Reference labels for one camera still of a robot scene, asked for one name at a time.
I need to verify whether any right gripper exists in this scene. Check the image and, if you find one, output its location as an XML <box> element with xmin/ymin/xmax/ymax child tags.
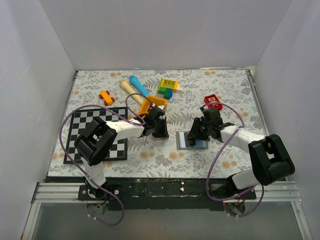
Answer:
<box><xmin>186</xmin><ymin>117</ymin><xmax>212</xmax><ymax>141</ymax></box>

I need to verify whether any grey card holder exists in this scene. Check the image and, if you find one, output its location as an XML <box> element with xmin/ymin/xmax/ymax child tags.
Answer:
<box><xmin>176</xmin><ymin>131</ymin><xmax>209</xmax><ymax>150</ymax></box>

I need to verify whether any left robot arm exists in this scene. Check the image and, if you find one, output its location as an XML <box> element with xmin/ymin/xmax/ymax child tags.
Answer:
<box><xmin>74</xmin><ymin>105</ymin><xmax>169</xmax><ymax>200</ymax></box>

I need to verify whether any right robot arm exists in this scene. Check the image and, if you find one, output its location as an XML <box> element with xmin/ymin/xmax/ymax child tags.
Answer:
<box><xmin>186</xmin><ymin>107</ymin><xmax>295</xmax><ymax>199</ymax></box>

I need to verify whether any red owl block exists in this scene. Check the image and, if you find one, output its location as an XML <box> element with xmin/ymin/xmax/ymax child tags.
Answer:
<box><xmin>204</xmin><ymin>94</ymin><xmax>223</xmax><ymax>111</ymax></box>

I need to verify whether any colourful block house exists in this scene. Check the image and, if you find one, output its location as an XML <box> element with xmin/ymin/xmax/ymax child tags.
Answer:
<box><xmin>157</xmin><ymin>78</ymin><xmax>184</xmax><ymax>100</ymax></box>

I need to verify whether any cream wooden pin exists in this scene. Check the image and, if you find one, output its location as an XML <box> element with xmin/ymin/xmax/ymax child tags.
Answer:
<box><xmin>119</xmin><ymin>79</ymin><xmax>144</xmax><ymax>106</ymax></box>

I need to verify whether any orange toy car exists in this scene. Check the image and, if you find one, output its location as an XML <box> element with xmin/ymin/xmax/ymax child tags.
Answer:
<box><xmin>98</xmin><ymin>90</ymin><xmax>115</xmax><ymax>106</ymax></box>

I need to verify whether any black white chessboard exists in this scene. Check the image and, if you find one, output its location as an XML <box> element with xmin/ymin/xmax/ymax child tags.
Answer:
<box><xmin>62</xmin><ymin>106</ymin><xmax>129</xmax><ymax>165</ymax></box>

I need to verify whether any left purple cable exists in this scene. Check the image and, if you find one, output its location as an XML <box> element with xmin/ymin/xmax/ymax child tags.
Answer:
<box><xmin>59</xmin><ymin>93</ymin><xmax>155</xmax><ymax>227</ymax></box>

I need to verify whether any purple cable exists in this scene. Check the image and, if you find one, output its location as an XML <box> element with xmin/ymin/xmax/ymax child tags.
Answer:
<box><xmin>199</xmin><ymin>102</ymin><xmax>265</xmax><ymax>218</ymax></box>
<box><xmin>59</xmin><ymin>93</ymin><xmax>155</xmax><ymax>227</ymax></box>

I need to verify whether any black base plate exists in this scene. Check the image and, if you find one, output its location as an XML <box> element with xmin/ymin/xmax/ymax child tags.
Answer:
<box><xmin>43</xmin><ymin>176</ymin><xmax>258</xmax><ymax>212</ymax></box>

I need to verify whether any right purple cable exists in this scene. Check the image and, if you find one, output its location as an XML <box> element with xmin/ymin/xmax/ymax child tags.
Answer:
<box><xmin>199</xmin><ymin>102</ymin><xmax>265</xmax><ymax>218</ymax></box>

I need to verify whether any aluminium frame rail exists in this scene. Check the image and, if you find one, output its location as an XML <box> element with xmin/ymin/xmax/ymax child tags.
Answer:
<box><xmin>22</xmin><ymin>181</ymin><xmax>313</xmax><ymax>240</ymax></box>

